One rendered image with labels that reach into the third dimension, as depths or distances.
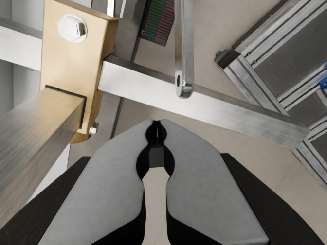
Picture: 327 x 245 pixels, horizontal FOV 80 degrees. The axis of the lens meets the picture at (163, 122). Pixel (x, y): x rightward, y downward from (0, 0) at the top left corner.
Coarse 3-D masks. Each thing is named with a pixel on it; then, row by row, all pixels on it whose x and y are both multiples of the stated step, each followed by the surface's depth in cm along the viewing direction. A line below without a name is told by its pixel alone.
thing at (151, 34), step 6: (156, 0) 29; (162, 0) 29; (150, 6) 30; (156, 6) 30; (162, 6) 30; (150, 12) 30; (156, 12) 30; (150, 18) 30; (156, 18) 30; (150, 24) 31; (156, 24) 31; (144, 30) 31; (150, 30) 31; (150, 36) 32
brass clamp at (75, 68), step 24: (48, 0) 15; (48, 24) 16; (96, 24) 16; (48, 48) 17; (72, 48) 17; (96, 48) 17; (48, 72) 18; (72, 72) 18; (96, 72) 18; (96, 96) 20
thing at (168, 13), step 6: (168, 0) 29; (168, 6) 30; (174, 6) 30; (168, 12) 30; (174, 12) 30; (162, 18) 30; (168, 18) 30; (162, 24) 31; (168, 24) 31; (162, 30) 31; (168, 30) 31; (156, 36) 32; (162, 36) 32; (162, 42) 32
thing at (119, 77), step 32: (0, 32) 17; (32, 32) 18; (32, 64) 18; (128, 64) 20; (128, 96) 20; (160, 96) 20; (192, 96) 20; (224, 96) 22; (256, 128) 22; (288, 128) 22
